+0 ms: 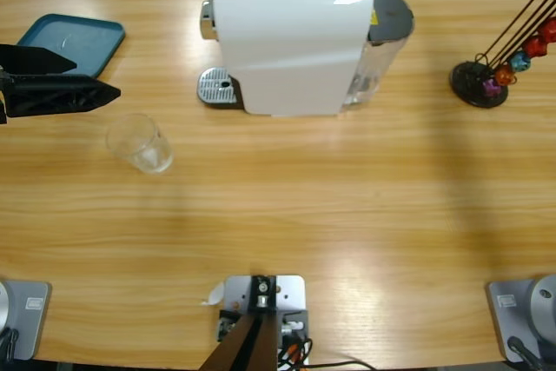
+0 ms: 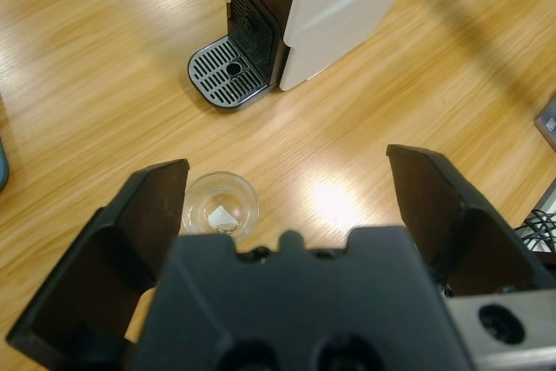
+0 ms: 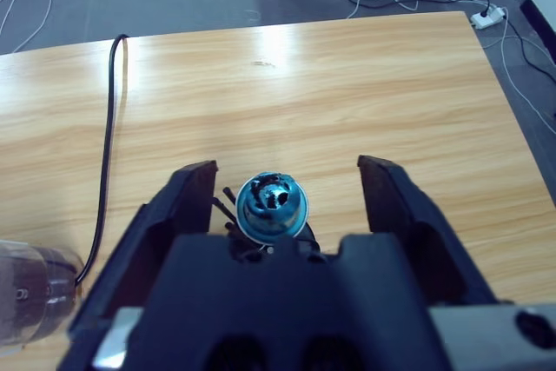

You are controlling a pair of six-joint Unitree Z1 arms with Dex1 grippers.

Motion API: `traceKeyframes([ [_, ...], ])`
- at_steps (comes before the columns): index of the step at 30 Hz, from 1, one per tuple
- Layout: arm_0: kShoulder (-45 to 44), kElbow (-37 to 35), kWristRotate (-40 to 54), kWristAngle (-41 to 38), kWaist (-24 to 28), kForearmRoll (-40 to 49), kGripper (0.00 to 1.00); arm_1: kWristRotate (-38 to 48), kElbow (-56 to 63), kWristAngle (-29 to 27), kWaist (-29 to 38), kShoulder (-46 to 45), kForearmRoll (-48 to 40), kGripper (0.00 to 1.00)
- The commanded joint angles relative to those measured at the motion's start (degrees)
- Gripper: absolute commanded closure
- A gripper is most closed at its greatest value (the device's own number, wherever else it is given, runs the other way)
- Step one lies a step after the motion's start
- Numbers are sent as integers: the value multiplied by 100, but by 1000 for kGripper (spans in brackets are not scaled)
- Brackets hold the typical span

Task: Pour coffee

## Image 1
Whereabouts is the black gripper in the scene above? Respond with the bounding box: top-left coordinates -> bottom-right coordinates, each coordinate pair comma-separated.
0,43 -> 122,125

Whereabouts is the clear glass cup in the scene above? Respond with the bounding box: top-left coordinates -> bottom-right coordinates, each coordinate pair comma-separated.
105,112 -> 175,176

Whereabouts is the white capsule coffee machine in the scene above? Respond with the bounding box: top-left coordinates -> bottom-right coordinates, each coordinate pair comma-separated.
199,0 -> 375,119

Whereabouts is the orange coffee capsule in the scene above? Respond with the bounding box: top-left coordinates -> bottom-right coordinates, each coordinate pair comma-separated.
494,64 -> 516,87

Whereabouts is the blue coffee capsule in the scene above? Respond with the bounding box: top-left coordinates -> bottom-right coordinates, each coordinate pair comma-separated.
508,52 -> 531,73

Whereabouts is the red coffee capsule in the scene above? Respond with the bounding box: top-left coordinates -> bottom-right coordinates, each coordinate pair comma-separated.
538,17 -> 556,44
522,35 -> 547,58

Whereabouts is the teal plastic tray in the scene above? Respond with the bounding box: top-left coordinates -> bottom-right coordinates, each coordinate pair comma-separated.
16,13 -> 127,78

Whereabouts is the metal grate drip tray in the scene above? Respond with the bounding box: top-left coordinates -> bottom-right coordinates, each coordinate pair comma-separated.
197,66 -> 241,108

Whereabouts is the white paper tag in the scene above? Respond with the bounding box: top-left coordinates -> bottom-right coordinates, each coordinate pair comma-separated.
200,282 -> 225,307

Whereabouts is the clear water tank dark lid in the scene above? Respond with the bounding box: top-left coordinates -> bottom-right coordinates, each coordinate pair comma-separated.
341,0 -> 416,108

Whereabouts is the black capsule holder with rods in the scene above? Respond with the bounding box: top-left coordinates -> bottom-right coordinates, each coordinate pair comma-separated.
449,0 -> 556,109

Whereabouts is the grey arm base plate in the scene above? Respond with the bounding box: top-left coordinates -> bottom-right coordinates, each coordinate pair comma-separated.
485,274 -> 556,363
0,280 -> 53,361

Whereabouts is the black arm base cable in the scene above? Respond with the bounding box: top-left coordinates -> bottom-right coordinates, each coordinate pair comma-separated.
0,326 -> 21,363
506,335 -> 545,371

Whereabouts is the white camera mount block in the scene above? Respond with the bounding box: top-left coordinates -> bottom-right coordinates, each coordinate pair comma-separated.
216,274 -> 310,368

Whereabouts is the dark camera post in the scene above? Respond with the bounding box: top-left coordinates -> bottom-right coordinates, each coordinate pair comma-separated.
202,275 -> 279,371

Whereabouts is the orange and black cable bundle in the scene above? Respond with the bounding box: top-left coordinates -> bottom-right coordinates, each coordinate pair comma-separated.
277,335 -> 314,368

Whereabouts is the black cable at mount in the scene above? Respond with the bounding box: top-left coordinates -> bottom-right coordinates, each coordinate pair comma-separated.
303,359 -> 379,371

